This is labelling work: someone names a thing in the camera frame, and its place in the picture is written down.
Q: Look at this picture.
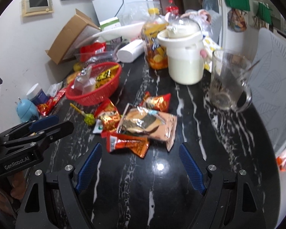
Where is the green lollipop yellow stick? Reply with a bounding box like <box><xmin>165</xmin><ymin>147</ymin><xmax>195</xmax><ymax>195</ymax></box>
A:
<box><xmin>70</xmin><ymin>103</ymin><xmax>96</xmax><ymax>127</ymax></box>

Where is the red plastic basket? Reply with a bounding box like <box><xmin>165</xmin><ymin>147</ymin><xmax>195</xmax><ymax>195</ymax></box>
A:
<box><xmin>65</xmin><ymin>62</ymin><xmax>122</xmax><ymax>106</ymax></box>

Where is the red cartoon snack packet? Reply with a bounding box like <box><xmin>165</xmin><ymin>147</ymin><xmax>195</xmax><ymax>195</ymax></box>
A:
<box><xmin>94</xmin><ymin>98</ymin><xmax>121</xmax><ymax>132</ymax></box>

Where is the beige biscuit snack packet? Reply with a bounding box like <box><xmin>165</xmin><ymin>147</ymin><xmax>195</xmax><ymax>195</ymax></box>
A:
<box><xmin>117</xmin><ymin>103</ymin><xmax>178</xmax><ymax>152</ymax></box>

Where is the long red sachet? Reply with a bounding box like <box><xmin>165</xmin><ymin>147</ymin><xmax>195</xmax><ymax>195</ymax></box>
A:
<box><xmin>50</xmin><ymin>88</ymin><xmax>66</xmax><ymax>107</ymax></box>

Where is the red yellow-text snack packet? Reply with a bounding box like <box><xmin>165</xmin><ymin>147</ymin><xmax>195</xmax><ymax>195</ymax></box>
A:
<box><xmin>37</xmin><ymin>99</ymin><xmax>53</xmax><ymax>116</ymax></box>

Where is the white lid blue jar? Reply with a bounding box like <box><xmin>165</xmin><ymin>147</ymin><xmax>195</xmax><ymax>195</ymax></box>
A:
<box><xmin>26</xmin><ymin>83</ymin><xmax>49</xmax><ymax>106</ymax></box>

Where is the white patterned sachet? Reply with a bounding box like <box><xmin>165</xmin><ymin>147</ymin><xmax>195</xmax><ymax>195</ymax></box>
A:
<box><xmin>46</xmin><ymin>81</ymin><xmax>63</xmax><ymax>97</ymax></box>

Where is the white peanut snack packet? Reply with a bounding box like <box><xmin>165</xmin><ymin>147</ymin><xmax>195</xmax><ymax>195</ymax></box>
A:
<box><xmin>71</xmin><ymin>66</ymin><xmax>96</xmax><ymax>95</ymax></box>

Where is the yellow lemon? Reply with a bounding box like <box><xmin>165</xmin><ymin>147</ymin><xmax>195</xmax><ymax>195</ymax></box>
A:
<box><xmin>73</xmin><ymin>62</ymin><xmax>83</xmax><ymax>72</ymax></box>

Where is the clear plastic tray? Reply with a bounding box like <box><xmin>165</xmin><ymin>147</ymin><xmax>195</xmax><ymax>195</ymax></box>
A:
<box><xmin>74</xmin><ymin>42</ymin><xmax>120</xmax><ymax>65</ymax></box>

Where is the cardboard box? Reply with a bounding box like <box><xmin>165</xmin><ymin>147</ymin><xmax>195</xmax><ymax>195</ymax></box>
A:
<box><xmin>46</xmin><ymin>9</ymin><xmax>101</xmax><ymax>65</ymax></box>

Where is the red bag with barcode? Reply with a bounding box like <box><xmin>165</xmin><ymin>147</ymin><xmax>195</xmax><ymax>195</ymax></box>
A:
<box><xmin>79</xmin><ymin>42</ymin><xmax>106</xmax><ymax>62</ymax></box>

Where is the white paper roll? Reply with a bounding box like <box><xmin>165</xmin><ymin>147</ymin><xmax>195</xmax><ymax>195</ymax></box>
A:
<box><xmin>117</xmin><ymin>39</ymin><xmax>144</xmax><ymax>63</ymax></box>

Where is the clear glass mug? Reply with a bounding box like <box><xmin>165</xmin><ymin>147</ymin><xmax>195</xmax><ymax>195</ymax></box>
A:
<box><xmin>209</xmin><ymin>49</ymin><xmax>252</xmax><ymax>112</ymax></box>

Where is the small red orange snack packet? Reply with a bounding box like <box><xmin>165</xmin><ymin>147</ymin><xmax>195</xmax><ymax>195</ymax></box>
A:
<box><xmin>139</xmin><ymin>92</ymin><xmax>171</xmax><ymax>113</ymax></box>

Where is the green white box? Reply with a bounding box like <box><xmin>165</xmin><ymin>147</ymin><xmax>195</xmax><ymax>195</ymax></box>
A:
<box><xmin>100</xmin><ymin>17</ymin><xmax>121</xmax><ymax>31</ymax></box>

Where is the iced tea bottle yellow cap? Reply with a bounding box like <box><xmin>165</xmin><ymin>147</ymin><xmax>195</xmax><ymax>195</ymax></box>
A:
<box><xmin>141</xmin><ymin>8</ymin><xmax>168</xmax><ymax>70</ymax></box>

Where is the clear zip bag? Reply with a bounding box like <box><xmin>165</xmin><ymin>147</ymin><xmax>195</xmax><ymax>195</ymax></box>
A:
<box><xmin>116</xmin><ymin>1</ymin><xmax>162</xmax><ymax>26</ymax></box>

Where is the white lidded pot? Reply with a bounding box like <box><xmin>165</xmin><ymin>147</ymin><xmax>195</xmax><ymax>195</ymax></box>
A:
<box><xmin>157</xmin><ymin>23</ymin><xmax>205</xmax><ymax>85</ymax></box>

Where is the red cola bottle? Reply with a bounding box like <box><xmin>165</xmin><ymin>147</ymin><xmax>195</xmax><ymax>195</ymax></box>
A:
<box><xmin>165</xmin><ymin>0</ymin><xmax>179</xmax><ymax>15</ymax></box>

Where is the wall thermostat panel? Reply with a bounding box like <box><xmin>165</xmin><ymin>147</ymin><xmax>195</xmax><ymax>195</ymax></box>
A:
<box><xmin>22</xmin><ymin>0</ymin><xmax>54</xmax><ymax>17</ymax></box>

